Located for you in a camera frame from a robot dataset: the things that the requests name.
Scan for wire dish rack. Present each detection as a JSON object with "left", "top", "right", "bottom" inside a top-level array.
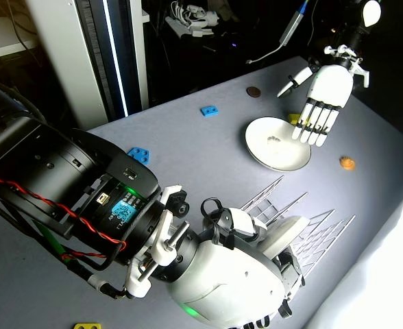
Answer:
[{"left": 239, "top": 175, "right": 356, "bottom": 280}]

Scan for thin white cable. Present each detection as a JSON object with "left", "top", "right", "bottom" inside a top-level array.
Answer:
[{"left": 245, "top": 42, "right": 284, "bottom": 66}]

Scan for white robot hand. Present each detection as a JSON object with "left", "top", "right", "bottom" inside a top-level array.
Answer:
[
  {"left": 276, "top": 63, "right": 354, "bottom": 148},
  {"left": 166, "top": 197, "right": 306, "bottom": 329}
]

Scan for small blue rectangular block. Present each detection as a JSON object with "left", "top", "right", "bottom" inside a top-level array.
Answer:
[{"left": 200, "top": 104, "right": 220, "bottom": 118}]

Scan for grey usb adapter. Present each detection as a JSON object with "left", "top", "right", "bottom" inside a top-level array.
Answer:
[{"left": 278, "top": 10, "right": 305, "bottom": 47}]

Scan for white spare robot hand parts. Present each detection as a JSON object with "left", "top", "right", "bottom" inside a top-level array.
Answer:
[{"left": 165, "top": 1, "right": 219, "bottom": 38}]

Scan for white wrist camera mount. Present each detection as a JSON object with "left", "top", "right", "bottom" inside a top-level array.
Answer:
[
  {"left": 323, "top": 44, "right": 371, "bottom": 89},
  {"left": 124, "top": 184, "right": 192, "bottom": 299}
]

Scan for blue pentagon block with holes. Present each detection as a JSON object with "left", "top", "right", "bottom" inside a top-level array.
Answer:
[{"left": 127, "top": 147, "right": 153, "bottom": 167}]

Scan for white plate black rim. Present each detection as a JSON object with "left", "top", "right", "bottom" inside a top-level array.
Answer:
[
  {"left": 256, "top": 215, "right": 309, "bottom": 262},
  {"left": 244, "top": 116, "right": 313, "bottom": 172}
]

